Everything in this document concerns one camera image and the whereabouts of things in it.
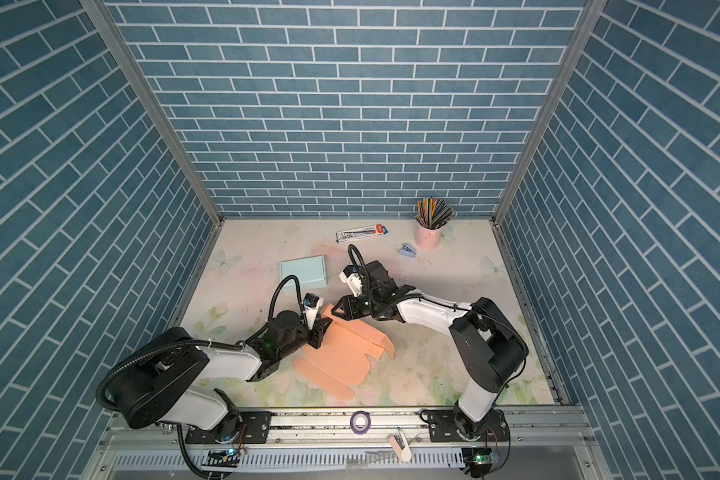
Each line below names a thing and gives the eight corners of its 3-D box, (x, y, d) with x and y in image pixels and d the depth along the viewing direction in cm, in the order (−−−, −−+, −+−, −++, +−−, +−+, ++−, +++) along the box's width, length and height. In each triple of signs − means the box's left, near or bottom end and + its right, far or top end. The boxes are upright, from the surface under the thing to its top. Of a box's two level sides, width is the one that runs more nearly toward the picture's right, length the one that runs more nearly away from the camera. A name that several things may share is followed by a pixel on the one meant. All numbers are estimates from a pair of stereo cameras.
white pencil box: (336, 244, 116) (336, 240, 114) (335, 236, 118) (334, 232, 117) (386, 235, 119) (387, 231, 117) (384, 227, 122) (384, 223, 120)
